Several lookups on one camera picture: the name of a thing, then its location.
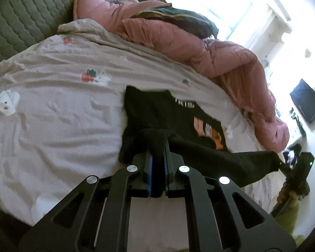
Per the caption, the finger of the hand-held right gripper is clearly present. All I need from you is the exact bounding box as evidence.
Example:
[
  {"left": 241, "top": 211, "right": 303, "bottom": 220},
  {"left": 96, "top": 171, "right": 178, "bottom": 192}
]
[{"left": 278, "top": 161, "right": 294, "bottom": 176}]

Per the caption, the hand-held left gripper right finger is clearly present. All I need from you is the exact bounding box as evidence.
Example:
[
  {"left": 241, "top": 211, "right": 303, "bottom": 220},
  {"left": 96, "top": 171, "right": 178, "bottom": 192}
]
[{"left": 162, "top": 140, "right": 298, "bottom": 252}]

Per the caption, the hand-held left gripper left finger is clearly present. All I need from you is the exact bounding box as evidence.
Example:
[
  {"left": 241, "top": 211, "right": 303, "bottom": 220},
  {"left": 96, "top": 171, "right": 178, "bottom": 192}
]
[{"left": 18, "top": 147, "right": 158, "bottom": 252}]

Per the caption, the black sweater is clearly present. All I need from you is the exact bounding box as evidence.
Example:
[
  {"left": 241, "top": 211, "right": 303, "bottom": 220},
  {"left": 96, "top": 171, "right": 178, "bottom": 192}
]
[{"left": 118, "top": 85, "right": 282, "bottom": 188}]

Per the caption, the person's right hand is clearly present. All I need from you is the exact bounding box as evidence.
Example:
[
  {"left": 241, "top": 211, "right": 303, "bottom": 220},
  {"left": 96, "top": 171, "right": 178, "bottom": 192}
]
[{"left": 277, "top": 185, "right": 300, "bottom": 205}]

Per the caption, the green cloth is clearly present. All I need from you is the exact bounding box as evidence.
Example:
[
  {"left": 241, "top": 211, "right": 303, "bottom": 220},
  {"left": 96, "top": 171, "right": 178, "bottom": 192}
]
[{"left": 274, "top": 205, "right": 306, "bottom": 244}]

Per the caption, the black monitor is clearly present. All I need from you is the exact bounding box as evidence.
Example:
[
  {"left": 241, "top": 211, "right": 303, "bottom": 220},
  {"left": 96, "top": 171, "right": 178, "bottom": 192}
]
[{"left": 289, "top": 78, "right": 315, "bottom": 124}]

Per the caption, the printed grey bed sheet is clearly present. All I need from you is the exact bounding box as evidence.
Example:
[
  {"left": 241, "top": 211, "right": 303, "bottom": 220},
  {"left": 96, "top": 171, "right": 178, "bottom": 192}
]
[{"left": 0, "top": 18, "right": 286, "bottom": 226}]

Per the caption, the pink quilt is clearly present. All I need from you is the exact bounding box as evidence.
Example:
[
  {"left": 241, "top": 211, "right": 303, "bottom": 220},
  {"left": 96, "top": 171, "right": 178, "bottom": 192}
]
[{"left": 73, "top": 0, "right": 290, "bottom": 153}]

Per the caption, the dark striped cloth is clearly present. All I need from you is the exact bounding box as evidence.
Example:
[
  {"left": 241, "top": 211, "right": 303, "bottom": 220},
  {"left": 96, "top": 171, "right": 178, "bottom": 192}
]
[{"left": 133, "top": 0, "right": 219, "bottom": 38}]

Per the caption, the window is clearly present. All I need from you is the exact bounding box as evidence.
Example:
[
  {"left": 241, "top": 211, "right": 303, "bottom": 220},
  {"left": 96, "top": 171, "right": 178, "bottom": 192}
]
[{"left": 197, "top": 0, "right": 255, "bottom": 41}]

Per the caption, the green quilted headboard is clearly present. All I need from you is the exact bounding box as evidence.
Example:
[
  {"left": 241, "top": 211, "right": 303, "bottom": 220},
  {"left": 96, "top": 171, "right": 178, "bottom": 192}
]
[{"left": 0, "top": 0, "right": 100, "bottom": 74}]

